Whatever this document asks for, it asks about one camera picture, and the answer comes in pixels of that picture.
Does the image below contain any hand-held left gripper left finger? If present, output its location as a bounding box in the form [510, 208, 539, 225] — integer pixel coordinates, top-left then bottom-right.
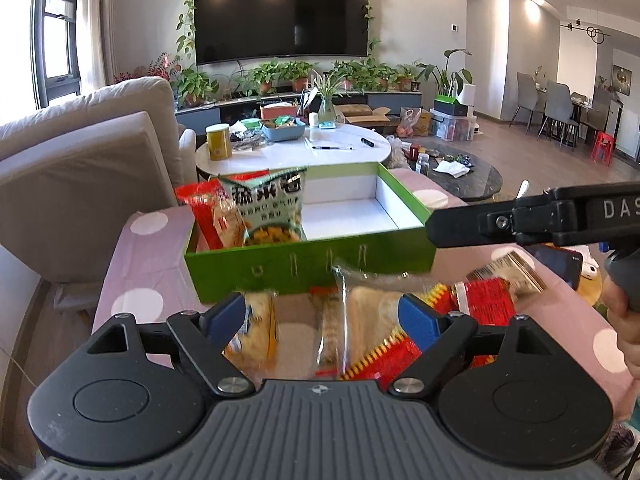
[85, 291, 257, 397]

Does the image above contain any gold striped snack packet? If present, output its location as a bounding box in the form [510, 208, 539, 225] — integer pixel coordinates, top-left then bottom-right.
[467, 250, 546, 302]

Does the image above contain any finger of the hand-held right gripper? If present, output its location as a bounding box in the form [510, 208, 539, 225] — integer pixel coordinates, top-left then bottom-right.
[425, 190, 557, 249]

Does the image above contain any hanging green vine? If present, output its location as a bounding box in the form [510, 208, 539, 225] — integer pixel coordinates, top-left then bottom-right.
[175, 0, 212, 61]
[365, 0, 382, 57]

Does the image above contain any phone in red case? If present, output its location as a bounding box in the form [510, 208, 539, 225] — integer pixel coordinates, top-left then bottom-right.
[525, 242, 584, 291]

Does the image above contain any pile of dark wrappers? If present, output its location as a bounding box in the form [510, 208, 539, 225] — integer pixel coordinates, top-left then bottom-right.
[230, 129, 264, 154]

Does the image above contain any potted green plant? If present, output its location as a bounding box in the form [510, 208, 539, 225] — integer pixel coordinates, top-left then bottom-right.
[240, 60, 281, 96]
[172, 67, 219, 109]
[370, 62, 401, 92]
[332, 60, 371, 92]
[395, 63, 421, 92]
[280, 60, 316, 94]

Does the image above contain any red yellow-trim snack packet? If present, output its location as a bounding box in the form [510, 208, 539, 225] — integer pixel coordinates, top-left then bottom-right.
[340, 277, 517, 381]

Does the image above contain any television cabinet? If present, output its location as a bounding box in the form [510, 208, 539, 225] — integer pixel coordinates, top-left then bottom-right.
[175, 91, 423, 131]

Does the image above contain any green cardboard box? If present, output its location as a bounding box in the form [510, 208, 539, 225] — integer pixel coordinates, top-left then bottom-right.
[184, 162, 438, 303]

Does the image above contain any blue basket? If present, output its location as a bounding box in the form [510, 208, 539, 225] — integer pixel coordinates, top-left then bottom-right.
[260, 117, 307, 142]

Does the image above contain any plastic bag with fruit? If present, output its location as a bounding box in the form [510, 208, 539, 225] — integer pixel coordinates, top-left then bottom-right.
[398, 108, 422, 138]

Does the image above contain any grey dining chair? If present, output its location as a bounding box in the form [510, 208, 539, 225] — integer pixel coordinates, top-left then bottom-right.
[510, 72, 549, 129]
[539, 81, 574, 142]
[570, 87, 614, 152]

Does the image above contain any orange tissue box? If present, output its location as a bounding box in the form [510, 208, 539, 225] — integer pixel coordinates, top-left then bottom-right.
[257, 101, 299, 121]

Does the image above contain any dining table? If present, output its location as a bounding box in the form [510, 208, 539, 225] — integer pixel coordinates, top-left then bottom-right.
[535, 87, 626, 111]

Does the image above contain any open cardboard box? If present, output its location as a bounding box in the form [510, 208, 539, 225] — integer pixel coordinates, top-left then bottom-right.
[340, 105, 392, 129]

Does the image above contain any beige sofa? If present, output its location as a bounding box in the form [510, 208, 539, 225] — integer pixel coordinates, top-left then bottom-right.
[0, 76, 198, 286]

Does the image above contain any black television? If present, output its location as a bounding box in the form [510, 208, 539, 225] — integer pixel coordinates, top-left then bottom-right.
[194, 0, 371, 66]

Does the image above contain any dark framed window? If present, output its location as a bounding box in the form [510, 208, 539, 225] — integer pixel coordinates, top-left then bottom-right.
[30, 0, 83, 111]

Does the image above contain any sheer curtain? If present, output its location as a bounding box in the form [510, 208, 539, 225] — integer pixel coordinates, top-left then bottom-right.
[75, 0, 118, 96]

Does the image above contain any red berry decoration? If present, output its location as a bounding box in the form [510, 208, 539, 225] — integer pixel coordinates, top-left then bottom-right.
[114, 52, 175, 84]

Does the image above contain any person's right hand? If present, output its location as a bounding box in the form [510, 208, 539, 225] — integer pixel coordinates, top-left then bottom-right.
[606, 280, 640, 381]

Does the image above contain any orange bread packet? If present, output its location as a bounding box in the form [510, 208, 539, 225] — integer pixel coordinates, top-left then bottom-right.
[222, 290, 279, 381]

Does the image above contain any dark marble round table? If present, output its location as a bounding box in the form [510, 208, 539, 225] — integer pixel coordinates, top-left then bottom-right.
[395, 137, 504, 204]

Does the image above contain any orange cracker snack packet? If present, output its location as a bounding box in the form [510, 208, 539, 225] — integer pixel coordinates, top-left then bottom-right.
[212, 200, 251, 249]

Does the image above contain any red plastic stool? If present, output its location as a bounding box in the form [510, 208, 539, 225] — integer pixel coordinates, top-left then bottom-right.
[591, 131, 616, 164]

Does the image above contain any white round table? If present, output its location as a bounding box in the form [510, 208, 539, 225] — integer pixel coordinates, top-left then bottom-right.
[195, 124, 392, 182]

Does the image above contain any green white snack packet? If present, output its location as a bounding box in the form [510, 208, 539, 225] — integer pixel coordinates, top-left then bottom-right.
[218, 167, 307, 247]

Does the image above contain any small green box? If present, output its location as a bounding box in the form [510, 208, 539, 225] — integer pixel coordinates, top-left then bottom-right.
[434, 95, 471, 116]

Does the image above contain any white tissue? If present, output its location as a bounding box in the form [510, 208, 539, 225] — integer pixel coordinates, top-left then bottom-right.
[432, 160, 471, 179]

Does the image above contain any clear plastic bag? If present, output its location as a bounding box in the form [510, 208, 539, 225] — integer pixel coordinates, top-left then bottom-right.
[387, 135, 412, 171]

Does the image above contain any clear storage bin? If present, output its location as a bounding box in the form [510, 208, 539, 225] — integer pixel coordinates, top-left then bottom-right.
[431, 112, 479, 142]

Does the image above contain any clear sandwich packet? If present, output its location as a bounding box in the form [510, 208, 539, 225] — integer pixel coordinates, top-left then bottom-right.
[332, 260, 426, 381]

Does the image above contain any brown biscuit packet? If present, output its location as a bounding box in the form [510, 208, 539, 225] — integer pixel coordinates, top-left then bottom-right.
[310, 287, 347, 378]

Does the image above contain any glass vase with plant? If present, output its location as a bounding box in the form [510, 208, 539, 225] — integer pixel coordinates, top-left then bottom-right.
[305, 72, 352, 129]

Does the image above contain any yellow can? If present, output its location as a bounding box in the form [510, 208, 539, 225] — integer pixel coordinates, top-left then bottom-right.
[206, 124, 234, 161]

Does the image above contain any large leaf potted plant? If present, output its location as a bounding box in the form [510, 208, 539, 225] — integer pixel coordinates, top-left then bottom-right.
[417, 49, 474, 106]

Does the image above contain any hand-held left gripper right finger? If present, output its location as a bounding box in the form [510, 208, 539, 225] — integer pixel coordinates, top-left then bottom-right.
[387, 294, 553, 397]

